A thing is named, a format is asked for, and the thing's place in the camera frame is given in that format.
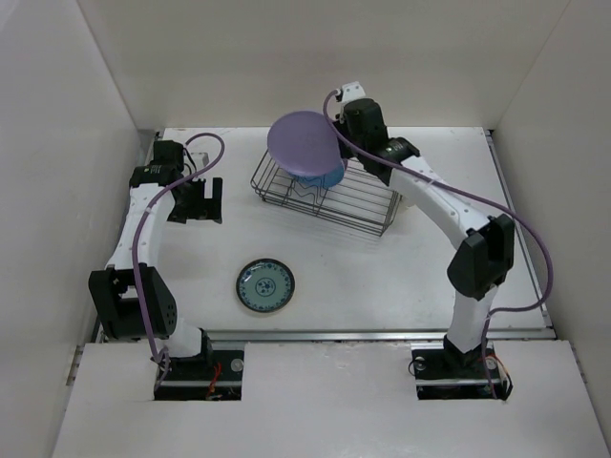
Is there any purple large plate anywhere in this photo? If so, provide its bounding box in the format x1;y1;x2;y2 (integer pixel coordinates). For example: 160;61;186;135
266;111;342;177

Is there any blue floral small plate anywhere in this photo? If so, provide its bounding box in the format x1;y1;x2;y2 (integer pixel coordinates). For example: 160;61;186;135
235;258;296;314

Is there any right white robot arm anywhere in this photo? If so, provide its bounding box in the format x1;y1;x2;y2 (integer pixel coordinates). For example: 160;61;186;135
332;92;516;376

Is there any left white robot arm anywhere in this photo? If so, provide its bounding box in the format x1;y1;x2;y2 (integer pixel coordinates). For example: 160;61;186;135
88;140;222;379

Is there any blue large plate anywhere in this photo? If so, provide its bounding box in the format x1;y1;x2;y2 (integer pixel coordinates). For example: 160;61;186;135
290;159;348;189

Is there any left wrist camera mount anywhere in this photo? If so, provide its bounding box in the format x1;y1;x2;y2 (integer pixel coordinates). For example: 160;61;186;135
183;151;210;174

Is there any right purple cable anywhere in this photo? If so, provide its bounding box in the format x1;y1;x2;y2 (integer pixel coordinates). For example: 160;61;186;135
323;89;554;400

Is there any purple cable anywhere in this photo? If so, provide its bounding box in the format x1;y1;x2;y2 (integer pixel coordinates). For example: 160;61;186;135
133;133;227;383
323;89;554;400

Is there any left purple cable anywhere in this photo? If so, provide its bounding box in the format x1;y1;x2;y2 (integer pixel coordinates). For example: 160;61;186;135
133;133;227;383

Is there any wire dish rack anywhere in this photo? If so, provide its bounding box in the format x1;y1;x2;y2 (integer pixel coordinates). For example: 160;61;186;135
250;153;401;237

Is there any aluminium rail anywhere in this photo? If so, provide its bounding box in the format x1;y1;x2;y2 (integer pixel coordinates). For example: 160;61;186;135
207;327;557;343

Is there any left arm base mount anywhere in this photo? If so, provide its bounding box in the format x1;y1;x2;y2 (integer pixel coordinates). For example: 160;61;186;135
153;349;244;402

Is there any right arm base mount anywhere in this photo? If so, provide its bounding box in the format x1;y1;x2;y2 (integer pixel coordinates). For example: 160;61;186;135
409;347;514;401

